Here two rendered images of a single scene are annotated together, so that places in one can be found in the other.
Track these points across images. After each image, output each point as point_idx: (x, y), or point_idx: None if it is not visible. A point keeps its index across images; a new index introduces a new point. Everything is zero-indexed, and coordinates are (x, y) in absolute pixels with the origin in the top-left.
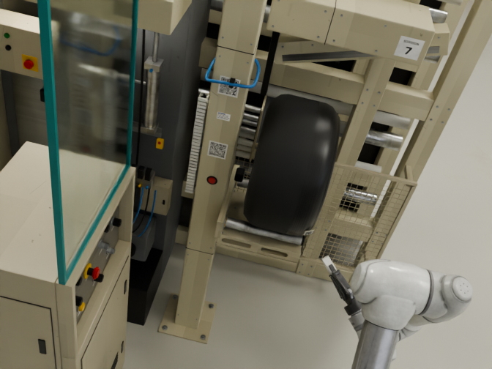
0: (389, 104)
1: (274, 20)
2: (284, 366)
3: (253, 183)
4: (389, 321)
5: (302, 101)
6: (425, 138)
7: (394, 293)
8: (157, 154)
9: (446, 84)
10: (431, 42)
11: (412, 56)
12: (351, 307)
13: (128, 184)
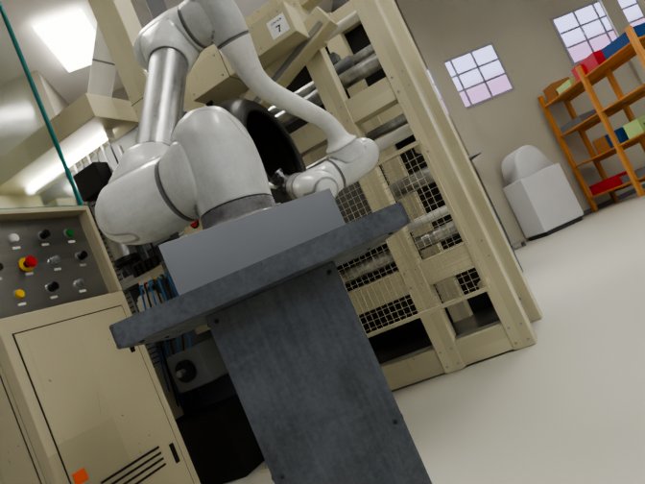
0: (358, 109)
1: (193, 90)
2: (409, 429)
3: None
4: (150, 41)
5: None
6: (411, 111)
7: (150, 25)
8: None
9: (380, 56)
10: (311, 22)
11: (284, 28)
12: (284, 182)
13: (73, 209)
